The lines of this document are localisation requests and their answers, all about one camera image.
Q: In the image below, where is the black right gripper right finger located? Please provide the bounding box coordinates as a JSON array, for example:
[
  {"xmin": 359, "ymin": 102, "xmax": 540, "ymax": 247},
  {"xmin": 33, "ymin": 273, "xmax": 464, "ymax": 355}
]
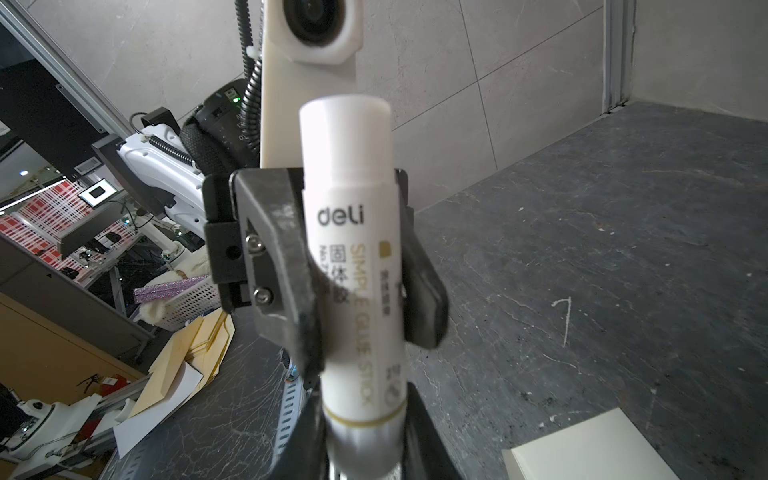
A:
[{"xmin": 401, "ymin": 383, "xmax": 462, "ymax": 480}]

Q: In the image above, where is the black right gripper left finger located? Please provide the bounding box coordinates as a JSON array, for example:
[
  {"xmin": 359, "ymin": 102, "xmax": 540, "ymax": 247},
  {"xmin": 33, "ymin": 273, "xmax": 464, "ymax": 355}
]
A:
[{"xmin": 269, "ymin": 391, "xmax": 329, "ymax": 480}]

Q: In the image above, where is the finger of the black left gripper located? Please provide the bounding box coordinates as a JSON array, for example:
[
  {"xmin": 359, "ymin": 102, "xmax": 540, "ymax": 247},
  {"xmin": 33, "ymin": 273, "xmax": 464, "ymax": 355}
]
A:
[{"xmin": 395, "ymin": 169, "xmax": 449, "ymax": 350}]

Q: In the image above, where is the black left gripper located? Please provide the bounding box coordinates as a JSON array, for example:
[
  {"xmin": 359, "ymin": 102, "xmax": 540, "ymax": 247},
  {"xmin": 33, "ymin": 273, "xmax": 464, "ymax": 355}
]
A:
[{"xmin": 202, "ymin": 168, "xmax": 324, "ymax": 380}]

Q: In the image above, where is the white paper envelope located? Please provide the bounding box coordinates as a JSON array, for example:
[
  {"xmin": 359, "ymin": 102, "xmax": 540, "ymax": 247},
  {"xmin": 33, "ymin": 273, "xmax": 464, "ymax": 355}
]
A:
[{"xmin": 502, "ymin": 408, "xmax": 677, "ymax": 480}]

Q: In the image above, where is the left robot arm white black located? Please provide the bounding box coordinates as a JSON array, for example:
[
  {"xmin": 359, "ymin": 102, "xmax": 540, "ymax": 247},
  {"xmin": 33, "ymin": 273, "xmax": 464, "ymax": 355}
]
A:
[{"xmin": 95, "ymin": 94, "xmax": 449, "ymax": 383}]

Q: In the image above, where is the white plastic storage basket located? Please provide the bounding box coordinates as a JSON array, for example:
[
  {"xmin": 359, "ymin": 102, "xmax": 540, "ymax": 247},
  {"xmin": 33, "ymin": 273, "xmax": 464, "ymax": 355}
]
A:
[{"xmin": 138, "ymin": 276, "xmax": 221, "ymax": 332}]

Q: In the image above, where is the stack of beige envelopes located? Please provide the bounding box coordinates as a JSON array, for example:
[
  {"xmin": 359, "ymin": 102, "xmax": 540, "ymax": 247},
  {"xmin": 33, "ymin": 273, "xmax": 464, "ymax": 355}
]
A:
[{"xmin": 129, "ymin": 309, "xmax": 235, "ymax": 417}]

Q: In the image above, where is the grey slotted cable duct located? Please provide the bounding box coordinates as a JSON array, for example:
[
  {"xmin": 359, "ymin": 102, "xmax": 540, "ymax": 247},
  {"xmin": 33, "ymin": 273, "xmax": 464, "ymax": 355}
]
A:
[{"xmin": 271, "ymin": 360, "xmax": 306, "ymax": 468}]

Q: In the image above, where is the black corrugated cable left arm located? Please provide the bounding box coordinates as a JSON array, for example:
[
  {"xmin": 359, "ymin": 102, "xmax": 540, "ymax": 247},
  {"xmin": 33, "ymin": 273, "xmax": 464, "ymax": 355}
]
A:
[{"xmin": 233, "ymin": 0, "xmax": 265, "ymax": 154}]

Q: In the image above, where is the aluminium frame left post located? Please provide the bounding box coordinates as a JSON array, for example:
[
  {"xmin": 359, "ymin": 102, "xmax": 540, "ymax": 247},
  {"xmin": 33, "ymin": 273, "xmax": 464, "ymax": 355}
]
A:
[{"xmin": 602, "ymin": 0, "xmax": 637, "ymax": 114}]

